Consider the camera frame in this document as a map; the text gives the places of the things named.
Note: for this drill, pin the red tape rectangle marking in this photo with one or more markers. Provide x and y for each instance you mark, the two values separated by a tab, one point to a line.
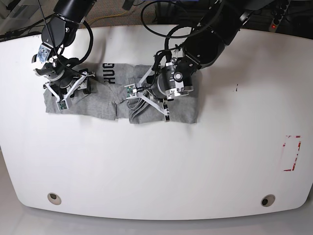
290	153

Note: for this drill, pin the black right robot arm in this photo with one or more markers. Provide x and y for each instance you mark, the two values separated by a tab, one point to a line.
201	47

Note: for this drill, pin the right table cable grommet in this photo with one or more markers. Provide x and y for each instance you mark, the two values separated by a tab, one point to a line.
268	200

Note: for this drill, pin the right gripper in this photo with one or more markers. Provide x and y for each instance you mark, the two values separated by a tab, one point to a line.
61	86

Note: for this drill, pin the grey T-shirt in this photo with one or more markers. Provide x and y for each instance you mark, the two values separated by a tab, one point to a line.
108	95

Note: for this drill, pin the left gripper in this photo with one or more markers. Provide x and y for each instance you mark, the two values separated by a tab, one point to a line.
157	91

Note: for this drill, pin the left table cable grommet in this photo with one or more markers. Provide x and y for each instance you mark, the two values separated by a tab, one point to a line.
54	199

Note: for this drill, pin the power strip with red light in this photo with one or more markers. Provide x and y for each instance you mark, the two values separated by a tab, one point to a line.
277	17

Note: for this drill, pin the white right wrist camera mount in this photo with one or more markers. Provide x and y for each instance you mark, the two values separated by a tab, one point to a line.
64	102

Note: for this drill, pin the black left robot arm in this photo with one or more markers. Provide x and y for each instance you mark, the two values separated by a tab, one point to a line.
57	34

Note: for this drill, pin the table cable grommet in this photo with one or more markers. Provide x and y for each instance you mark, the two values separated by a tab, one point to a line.
268	200
54	199

